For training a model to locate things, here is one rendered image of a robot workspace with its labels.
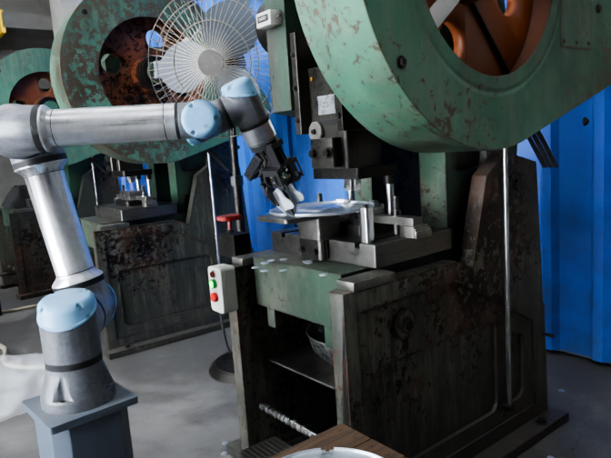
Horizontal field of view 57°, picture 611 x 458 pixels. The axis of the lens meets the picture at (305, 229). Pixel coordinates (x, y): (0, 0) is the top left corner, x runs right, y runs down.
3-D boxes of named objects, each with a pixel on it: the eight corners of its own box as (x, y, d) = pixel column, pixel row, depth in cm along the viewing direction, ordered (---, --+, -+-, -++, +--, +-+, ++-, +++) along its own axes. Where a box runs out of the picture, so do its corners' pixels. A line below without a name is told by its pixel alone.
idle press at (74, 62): (99, 380, 249) (45, -37, 224) (48, 330, 329) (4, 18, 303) (359, 303, 338) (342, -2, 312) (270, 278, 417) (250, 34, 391)
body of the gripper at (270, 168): (285, 193, 134) (264, 148, 129) (264, 193, 141) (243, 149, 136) (306, 176, 138) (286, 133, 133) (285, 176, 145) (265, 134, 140)
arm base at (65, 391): (55, 422, 113) (48, 375, 111) (32, 400, 124) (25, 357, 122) (126, 396, 123) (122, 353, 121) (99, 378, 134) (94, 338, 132)
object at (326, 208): (392, 203, 160) (392, 200, 160) (338, 218, 137) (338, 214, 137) (307, 203, 177) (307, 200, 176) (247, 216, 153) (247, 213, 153)
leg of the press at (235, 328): (245, 467, 173) (218, 173, 160) (226, 453, 182) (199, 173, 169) (438, 376, 229) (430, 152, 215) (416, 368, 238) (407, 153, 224)
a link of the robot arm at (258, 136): (235, 134, 134) (258, 117, 138) (243, 150, 136) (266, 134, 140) (253, 131, 129) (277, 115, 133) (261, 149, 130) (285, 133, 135)
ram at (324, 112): (336, 169, 149) (329, 54, 145) (302, 170, 161) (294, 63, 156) (383, 164, 159) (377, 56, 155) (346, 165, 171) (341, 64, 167)
